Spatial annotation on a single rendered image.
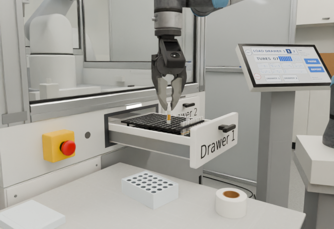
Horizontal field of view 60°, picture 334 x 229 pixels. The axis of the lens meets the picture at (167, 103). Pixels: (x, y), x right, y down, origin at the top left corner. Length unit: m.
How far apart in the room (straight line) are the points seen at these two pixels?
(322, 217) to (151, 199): 0.57
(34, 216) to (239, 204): 0.44
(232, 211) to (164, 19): 0.48
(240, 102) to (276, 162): 0.88
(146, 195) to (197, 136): 0.19
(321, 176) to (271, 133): 0.94
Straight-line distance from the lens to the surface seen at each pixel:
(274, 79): 1.69
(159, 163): 1.24
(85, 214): 0.71
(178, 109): 1.27
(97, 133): 0.95
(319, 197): 1.03
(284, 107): 1.84
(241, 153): 2.73
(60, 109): 0.85
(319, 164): 0.91
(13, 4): 0.80
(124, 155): 1.05
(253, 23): 2.60
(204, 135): 0.79
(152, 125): 0.91
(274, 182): 1.95
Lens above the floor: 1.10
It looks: 9 degrees down
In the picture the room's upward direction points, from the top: straight up
